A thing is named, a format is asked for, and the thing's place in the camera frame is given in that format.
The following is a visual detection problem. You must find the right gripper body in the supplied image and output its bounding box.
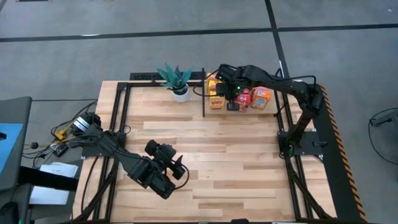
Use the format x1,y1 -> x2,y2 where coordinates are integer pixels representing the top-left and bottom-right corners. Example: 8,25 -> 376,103
215,63 -> 248,100

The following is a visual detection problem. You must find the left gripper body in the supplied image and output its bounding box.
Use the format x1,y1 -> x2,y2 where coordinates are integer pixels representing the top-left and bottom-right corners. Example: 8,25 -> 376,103
144,139 -> 177,170

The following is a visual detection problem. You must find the red Froot Loops cereal box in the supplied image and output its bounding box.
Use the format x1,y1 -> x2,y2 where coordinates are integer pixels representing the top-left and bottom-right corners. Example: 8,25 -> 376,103
234,88 -> 252,112

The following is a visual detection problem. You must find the orange Mini-Wheats cereal box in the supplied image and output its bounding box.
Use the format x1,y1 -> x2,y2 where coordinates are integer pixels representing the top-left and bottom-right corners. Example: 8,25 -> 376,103
250,86 -> 272,110

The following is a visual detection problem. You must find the black-framed wooden shelf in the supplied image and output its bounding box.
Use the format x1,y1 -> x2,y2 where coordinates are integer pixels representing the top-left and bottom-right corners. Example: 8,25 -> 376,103
201,67 -> 289,118

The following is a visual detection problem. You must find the green plant in white pot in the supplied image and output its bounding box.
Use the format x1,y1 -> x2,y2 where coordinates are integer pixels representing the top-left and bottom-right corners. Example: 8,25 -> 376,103
156,62 -> 193,103

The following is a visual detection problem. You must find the black perforated panel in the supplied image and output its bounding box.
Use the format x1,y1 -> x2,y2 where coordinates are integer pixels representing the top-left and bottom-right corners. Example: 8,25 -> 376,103
129,71 -> 206,82

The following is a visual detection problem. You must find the small black box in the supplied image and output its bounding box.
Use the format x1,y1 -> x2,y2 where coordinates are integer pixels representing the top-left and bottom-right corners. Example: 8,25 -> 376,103
52,144 -> 69,157

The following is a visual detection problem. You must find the white paper sheet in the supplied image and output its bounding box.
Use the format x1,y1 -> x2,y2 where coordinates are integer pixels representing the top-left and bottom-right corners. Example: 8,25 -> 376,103
39,161 -> 79,179
29,185 -> 71,206

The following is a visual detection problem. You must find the black bar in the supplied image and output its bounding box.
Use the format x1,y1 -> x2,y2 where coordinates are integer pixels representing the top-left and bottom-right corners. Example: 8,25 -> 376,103
18,166 -> 79,192

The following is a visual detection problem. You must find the black mat with hazard stripes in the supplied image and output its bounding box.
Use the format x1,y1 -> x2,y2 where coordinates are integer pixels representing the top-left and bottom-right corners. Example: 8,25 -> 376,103
303,83 -> 368,223

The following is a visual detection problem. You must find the grey cart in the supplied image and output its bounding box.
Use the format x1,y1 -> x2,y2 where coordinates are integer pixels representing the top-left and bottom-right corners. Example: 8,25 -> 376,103
0,96 -> 33,192

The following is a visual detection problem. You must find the blue panel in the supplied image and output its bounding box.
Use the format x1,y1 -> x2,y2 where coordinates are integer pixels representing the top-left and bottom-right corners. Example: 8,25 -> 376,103
0,123 -> 24,175

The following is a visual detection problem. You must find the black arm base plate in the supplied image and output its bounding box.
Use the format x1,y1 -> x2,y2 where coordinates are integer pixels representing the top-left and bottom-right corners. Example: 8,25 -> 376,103
277,130 -> 325,156
81,133 -> 127,157

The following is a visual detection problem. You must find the black aluminium rig frame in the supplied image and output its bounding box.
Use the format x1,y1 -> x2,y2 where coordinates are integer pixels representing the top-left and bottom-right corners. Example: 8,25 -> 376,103
73,80 -> 335,223

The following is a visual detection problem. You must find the yellow cable connector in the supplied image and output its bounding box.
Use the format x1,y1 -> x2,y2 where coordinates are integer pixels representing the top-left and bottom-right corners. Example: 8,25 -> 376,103
54,126 -> 70,141

